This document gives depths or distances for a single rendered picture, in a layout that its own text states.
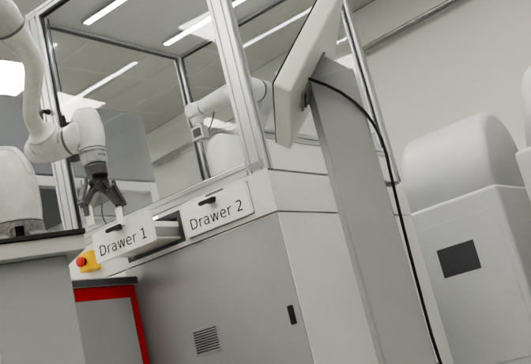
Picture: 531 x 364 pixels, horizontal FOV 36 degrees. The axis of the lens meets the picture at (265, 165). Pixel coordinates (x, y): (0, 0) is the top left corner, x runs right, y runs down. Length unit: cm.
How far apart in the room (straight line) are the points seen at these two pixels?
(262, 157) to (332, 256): 43
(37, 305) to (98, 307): 75
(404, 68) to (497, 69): 72
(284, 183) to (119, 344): 79
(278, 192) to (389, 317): 77
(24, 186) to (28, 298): 30
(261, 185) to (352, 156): 62
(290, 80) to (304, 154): 93
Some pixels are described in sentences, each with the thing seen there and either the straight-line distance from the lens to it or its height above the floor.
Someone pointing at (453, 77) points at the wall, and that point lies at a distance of 583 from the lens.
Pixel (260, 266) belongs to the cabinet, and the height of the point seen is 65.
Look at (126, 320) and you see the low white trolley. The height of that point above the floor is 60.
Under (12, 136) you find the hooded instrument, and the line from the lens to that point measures 376.
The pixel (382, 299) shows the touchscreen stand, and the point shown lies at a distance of 202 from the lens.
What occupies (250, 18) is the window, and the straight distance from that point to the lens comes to 295.
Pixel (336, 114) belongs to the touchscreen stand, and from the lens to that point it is 211.
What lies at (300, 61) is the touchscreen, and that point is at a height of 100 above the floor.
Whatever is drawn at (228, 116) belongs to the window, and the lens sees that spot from 276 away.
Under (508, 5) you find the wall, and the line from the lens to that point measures 573.
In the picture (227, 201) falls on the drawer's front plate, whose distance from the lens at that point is 270.
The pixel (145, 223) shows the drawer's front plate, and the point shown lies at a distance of 275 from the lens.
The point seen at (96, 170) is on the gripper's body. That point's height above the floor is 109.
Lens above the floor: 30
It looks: 14 degrees up
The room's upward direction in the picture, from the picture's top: 14 degrees counter-clockwise
